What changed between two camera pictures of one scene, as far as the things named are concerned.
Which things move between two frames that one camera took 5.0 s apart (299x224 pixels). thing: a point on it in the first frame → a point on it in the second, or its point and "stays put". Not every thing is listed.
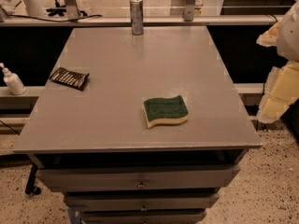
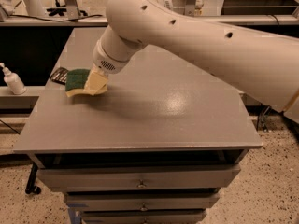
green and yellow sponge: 170,110 → 76,81
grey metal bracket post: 190,3 stays put
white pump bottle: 13,81 stays put
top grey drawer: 128,178 stays put
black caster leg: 30,187 stays put
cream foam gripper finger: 281,91 → 96,79
